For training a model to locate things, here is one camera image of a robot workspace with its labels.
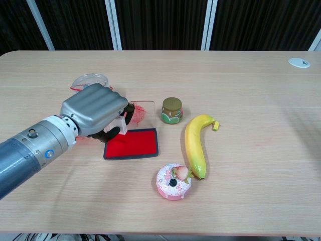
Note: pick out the white aluminium partition post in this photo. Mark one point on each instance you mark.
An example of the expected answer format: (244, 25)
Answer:
(316, 44)
(40, 25)
(114, 25)
(209, 25)

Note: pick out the yellow banana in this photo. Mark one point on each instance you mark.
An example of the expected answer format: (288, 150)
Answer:
(194, 145)

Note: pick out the pink strawberry donut toy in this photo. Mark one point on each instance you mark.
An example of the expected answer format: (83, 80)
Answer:
(173, 187)

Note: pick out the small green gold jar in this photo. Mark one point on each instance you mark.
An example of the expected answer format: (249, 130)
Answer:
(172, 110)

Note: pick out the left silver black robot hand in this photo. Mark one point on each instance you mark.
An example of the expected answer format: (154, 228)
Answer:
(92, 108)

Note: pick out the red ink pad clear lid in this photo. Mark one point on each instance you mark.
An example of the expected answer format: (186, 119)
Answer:
(140, 143)

